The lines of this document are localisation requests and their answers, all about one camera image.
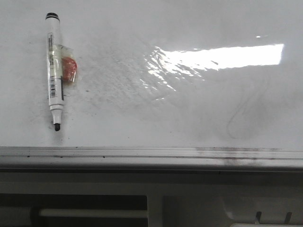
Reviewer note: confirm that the orange disc taped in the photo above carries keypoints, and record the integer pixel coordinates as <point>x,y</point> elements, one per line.
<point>69,66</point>

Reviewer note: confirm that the white whiteboard marker black tip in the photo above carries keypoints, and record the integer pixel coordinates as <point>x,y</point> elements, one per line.
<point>54,68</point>

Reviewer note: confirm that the white glossy whiteboard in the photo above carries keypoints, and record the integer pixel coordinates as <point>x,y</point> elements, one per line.
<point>157,73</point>

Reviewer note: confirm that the white base housing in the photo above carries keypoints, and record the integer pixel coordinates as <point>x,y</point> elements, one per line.
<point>171,200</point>

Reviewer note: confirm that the white horizontal bar below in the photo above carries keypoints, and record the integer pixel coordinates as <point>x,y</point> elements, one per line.
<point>82,213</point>

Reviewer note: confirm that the aluminium whiteboard frame rail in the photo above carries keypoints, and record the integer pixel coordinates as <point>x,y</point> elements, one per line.
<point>152,159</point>

